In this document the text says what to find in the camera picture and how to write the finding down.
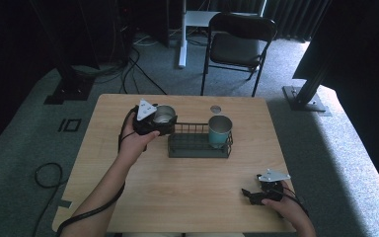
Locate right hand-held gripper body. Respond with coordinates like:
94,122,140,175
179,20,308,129
256,168,292,202

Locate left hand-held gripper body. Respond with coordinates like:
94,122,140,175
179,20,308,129
131,98,166,136

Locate short silver metal cup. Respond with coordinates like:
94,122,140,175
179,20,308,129
152,105,178,125

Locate black wire basket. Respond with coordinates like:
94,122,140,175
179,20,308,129
167,121,234,160

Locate tall teal metal cup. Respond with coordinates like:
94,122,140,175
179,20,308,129
207,115,234,149

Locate person's right hand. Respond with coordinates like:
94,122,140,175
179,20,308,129
261,182,306,222

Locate person's left hand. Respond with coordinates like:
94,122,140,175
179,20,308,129
117,113,162,163

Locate black stand with flat base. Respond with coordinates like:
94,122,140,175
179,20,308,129
43,0,96,106

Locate black folding chair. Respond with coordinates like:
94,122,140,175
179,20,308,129
199,12,278,98

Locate dark curtain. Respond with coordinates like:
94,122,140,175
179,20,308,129
206,0,332,43

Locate right hand-held gripper cable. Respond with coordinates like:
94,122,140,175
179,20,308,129
275,187,310,219

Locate hand-held gripper cable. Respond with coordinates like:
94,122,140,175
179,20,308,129
54,108,138,237
275,187,310,219

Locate black floor cables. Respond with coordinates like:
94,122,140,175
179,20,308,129
70,45,169,97

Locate black slanted stand with base plate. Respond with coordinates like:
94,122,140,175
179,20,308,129
281,55,333,118

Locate left hand-held gripper cable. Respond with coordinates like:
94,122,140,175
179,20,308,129
54,108,138,237

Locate looped black floor cable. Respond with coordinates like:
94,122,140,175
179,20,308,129
31,162,67,237

